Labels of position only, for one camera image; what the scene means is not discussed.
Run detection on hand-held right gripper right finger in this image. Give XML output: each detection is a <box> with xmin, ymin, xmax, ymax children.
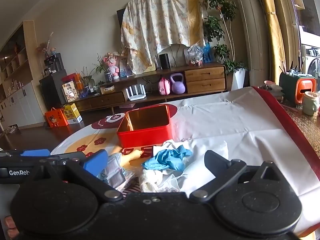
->
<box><xmin>189</xmin><ymin>150</ymin><xmax>284</xmax><ymax>203</ymax></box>

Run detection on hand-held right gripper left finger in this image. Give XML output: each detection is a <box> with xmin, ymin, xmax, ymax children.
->
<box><xmin>30</xmin><ymin>149</ymin><xmax>124</xmax><ymax>202</ymax></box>

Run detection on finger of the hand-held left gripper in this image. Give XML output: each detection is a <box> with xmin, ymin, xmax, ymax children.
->
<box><xmin>49</xmin><ymin>151</ymin><xmax>87</xmax><ymax>161</ymax></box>
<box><xmin>20</xmin><ymin>149</ymin><xmax>50</xmax><ymax>157</ymax></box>

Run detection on clear face mask packet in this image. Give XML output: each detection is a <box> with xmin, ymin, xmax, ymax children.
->
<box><xmin>99</xmin><ymin>154</ymin><xmax>127</xmax><ymax>188</ymax></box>

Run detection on yellow rubber glove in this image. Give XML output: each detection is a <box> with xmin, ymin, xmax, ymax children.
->
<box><xmin>119</xmin><ymin>149</ymin><xmax>145</xmax><ymax>167</ymax></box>

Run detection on blue rubber glove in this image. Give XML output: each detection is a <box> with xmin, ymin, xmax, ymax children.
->
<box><xmin>142</xmin><ymin>146</ymin><xmax>193</xmax><ymax>172</ymax></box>

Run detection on red tin box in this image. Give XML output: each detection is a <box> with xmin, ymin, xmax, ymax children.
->
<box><xmin>116</xmin><ymin>104</ymin><xmax>173</xmax><ymax>149</ymax></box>

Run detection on white gauze roll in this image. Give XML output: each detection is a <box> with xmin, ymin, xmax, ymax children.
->
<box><xmin>139</xmin><ymin>170</ymin><xmax>181</xmax><ymax>193</ymax></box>

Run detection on person's left hand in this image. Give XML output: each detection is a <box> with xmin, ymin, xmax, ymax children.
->
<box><xmin>5</xmin><ymin>216</ymin><xmax>19</xmax><ymax>239</ymax></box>

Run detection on orange carton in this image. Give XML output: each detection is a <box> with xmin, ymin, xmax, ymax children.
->
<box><xmin>45</xmin><ymin>107</ymin><xmax>69</xmax><ymax>128</ymax></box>

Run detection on printed white red tablecloth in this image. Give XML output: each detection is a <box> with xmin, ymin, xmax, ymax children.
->
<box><xmin>50</xmin><ymin>86</ymin><xmax>320</xmax><ymax>240</ymax></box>

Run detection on yellow carton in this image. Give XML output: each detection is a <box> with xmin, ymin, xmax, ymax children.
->
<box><xmin>62</xmin><ymin>103</ymin><xmax>83</xmax><ymax>125</ymax></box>

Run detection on black cabinet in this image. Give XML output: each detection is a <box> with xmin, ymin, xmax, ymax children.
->
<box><xmin>39</xmin><ymin>74</ymin><xmax>75</xmax><ymax>109</ymax></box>

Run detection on cream snack box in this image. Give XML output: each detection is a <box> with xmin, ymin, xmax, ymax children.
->
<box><xmin>62</xmin><ymin>82</ymin><xmax>79</xmax><ymax>103</ymax></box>

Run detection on small cream box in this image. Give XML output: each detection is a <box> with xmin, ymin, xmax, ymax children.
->
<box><xmin>100</xmin><ymin>85</ymin><xmax>116</xmax><ymax>95</ymax></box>

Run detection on red orange gift box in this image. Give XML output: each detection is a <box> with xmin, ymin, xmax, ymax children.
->
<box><xmin>62</xmin><ymin>73</ymin><xmax>84</xmax><ymax>91</ymax></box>

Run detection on small potted plant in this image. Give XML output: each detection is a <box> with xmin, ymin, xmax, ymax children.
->
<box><xmin>82</xmin><ymin>66</ymin><xmax>96</xmax><ymax>93</ymax></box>

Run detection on white router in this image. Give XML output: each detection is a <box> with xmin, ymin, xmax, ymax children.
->
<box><xmin>125</xmin><ymin>85</ymin><xmax>147</xmax><ymax>102</ymax></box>

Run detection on wooden television cabinet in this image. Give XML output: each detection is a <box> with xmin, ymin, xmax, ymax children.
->
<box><xmin>64</xmin><ymin>62</ymin><xmax>228</xmax><ymax>115</ymax></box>

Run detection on purple kettlebell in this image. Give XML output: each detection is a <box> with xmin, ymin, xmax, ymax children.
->
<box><xmin>170</xmin><ymin>73</ymin><xmax>187</xmax><ymax>95</ymax></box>

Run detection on white planter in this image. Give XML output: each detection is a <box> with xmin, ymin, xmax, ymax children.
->
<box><xmin>231</xmin><ymin>67</ymin><xmax>247</xmax><ymax>91</ymax></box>

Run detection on potted orchid plant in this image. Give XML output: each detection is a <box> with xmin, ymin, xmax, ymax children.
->
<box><xmin>96</xmin><ymin>54</ymin><xmax>115</xmax><ymax>83</ymax></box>

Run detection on pink toy case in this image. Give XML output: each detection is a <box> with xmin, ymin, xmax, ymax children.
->
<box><xmin>158</xmin><ymin>77</ymin><xmax>172</xmax><ymax>96</ymax></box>

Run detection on black coffee machine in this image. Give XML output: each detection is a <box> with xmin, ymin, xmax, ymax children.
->
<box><xmin>44</xmin><ymin>53</ymin><xmax>66</xmax><ymax>78</ymax></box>

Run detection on floral table cover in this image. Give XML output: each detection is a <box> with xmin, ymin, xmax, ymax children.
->
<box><xmin>280</xmin><ymin>102</ymin><xmax>320</xmax><ymax>156</ymax></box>

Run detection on wooden shelf unit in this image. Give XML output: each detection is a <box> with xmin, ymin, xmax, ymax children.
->
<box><xmin>0</xmin><ymin>20</ymin><xmax>47</xmax><ymax>131</ymax></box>

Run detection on pink doll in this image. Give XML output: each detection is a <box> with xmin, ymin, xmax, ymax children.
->
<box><xmin>104</xmin><ymin>52</ymin><xmax>121</xmax><ymax>79</ymax></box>

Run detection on cartoon picture card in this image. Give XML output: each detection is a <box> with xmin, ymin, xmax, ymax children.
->
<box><xmin>119</xmin><ymin>56</ymin><xmax>133</xmax><ymax>78</ymax></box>

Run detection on green orange desk organizer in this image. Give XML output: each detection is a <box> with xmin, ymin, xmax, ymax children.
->
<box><xmin>279</xmin><ymin>71</ymin><xmax>317</xmax><ymax>106</ymax></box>

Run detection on vase with dried flowers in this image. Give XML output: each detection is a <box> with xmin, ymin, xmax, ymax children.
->
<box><xmin>37</xmin><ymin>32</ymin><xmax>57</xmax><ymax>58</ymax></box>

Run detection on blue bag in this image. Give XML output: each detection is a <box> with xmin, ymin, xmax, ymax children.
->
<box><xmin>202</xmin><ymin>44</ymin><xmax>214</xmax><ymax>64</ymax></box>

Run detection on clear plastic bag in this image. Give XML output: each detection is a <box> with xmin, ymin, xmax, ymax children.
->
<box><xmin>186</xmin><ymin>44</ymin><xmax>204</xmax><ymax>67</ymax></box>

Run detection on pale green mug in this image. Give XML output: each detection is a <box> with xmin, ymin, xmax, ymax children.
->
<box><xmin>302</xmin><ymin>91</ymin><xmax>320</xmax><ymax>116</ymax></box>

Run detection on black speaker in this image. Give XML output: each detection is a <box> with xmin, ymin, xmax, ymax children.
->
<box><xmin>159</xmin><ymin>54</ymin><xmax>171</xmax><ymax>70</ymax></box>

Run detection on white standing air conditioner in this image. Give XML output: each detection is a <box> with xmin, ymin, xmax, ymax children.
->
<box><xmin>231</xmin><ymin>0</ymin><xmax>275</xmax><ymax>72</ymax></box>

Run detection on white washing machine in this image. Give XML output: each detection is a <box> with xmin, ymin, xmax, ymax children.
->
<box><xmin>301</xmin><ymin>44</ymin><xmax>320</xmax><ymax>77</ymax></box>

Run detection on yellow curtain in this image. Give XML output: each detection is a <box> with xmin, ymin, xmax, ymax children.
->
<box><xmin>259</xmin><ymin>0</ymin><xmax>287</xmax><ymax>86</ymax></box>

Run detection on floral yellow sheet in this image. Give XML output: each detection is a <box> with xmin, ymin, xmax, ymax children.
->
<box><xmin>121</xmin><ymin>0</ymin><xmax>208</xmax><ymax>74</ymax></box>

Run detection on black television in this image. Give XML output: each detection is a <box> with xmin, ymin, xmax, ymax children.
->
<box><xmin>117</xmin><ymin>8</ymin><xmax>126</xmax><ymax>28</ymax></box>

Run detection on tall potted tree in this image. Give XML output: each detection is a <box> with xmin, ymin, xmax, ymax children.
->
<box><xmin>204</xmin><ymin>0</ymin><xmax>248</xmax><ymax>75</ymax></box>

